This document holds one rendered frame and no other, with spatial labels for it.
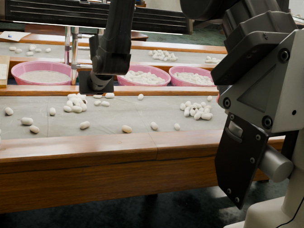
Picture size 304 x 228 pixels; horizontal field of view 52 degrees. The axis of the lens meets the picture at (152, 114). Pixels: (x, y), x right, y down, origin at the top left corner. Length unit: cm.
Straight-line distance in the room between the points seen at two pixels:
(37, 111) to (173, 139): 48
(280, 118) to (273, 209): 30
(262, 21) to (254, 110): 10
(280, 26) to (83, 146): 66
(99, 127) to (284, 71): 78
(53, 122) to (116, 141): 24
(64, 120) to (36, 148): 22
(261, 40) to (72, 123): 81
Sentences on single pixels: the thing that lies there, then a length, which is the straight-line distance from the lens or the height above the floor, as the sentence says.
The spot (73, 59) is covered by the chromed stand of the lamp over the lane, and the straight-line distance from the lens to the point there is 126.
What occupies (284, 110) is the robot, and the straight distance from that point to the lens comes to 36.
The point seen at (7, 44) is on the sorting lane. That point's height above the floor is 74.
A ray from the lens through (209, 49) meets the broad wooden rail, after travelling 220.
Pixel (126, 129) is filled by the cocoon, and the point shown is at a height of 75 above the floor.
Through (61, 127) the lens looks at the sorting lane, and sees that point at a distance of 104.
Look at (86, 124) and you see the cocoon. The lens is 103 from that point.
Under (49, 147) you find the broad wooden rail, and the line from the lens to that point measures 90.
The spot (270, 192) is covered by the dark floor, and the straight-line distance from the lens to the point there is 228.
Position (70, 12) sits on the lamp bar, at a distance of 103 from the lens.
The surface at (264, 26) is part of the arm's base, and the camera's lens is 38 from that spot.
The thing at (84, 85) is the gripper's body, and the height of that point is 91.
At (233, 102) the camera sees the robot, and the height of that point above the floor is 112.
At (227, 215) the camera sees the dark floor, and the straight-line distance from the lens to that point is 196.
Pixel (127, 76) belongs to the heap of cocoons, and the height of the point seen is 74.
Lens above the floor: 127
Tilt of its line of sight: 27 degrees down
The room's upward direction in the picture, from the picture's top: 10 degrees clockwise
